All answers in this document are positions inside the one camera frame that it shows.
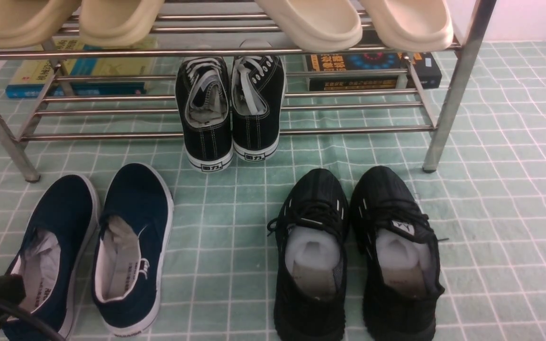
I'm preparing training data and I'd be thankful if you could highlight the navy slip-on shoe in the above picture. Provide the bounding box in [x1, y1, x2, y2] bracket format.
[91, 163, 174, 338]
[7, 174, 99, 338]

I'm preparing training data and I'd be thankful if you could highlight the black knit sneaker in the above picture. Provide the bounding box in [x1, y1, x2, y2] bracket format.
[349, 166, 445, 341]
[267, 168, 349, 341]

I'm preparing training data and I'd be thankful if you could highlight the metal shoe rack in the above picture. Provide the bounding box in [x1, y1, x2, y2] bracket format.
[0, 0, 496, 183]

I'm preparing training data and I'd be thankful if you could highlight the yellow blue book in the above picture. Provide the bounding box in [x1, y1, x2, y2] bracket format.
[6, 57, 156, 99]

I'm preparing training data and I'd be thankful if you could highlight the tan slipper far left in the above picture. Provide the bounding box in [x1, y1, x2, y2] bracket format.
[0, 0, 82, 49]

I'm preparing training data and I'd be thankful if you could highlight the tan slipper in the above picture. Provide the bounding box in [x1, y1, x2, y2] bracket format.
[79, 0, 165, 47]
[0, 0, 82, 49]

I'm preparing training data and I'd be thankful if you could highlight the left black canvas sneaker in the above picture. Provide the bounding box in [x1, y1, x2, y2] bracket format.
[175, 56, 233, 173]

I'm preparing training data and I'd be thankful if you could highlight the black canvas sneaker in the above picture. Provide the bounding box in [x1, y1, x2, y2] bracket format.
[175, 56, 233, 173]
[230, 55, 286, 162]

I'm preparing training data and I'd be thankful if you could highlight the right black canvas sneaker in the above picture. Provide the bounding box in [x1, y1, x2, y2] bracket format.
[230, 55, 286, 162]

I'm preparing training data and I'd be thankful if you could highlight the cream slipper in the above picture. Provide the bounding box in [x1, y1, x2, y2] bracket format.
[256, 0, 363, 54]
[359, 0, 454, 53]

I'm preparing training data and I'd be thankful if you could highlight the black book orange text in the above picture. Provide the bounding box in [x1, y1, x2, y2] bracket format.
[303, 30, 442, 91]

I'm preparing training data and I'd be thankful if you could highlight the cream slipper far right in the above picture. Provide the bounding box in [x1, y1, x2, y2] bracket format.
[359, 0, 454, 53]

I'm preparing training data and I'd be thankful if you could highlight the green grid floor mat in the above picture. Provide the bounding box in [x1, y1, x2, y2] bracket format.
[0, 42, 546, 341]

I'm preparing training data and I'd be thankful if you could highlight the black cable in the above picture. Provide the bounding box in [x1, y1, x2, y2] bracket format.
[0, 291, 67, 341]

